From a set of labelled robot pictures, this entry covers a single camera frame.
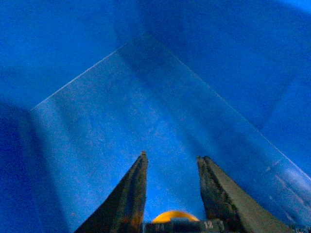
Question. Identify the empty upper blue bin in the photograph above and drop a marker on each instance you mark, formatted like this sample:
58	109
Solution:
86	85

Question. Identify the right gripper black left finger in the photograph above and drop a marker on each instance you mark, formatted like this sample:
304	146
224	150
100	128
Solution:
123	210

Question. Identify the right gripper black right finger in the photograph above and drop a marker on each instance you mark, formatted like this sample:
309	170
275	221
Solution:
223	199

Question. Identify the yellow mushroom push button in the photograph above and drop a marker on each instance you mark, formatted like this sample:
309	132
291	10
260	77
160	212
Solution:
182	222

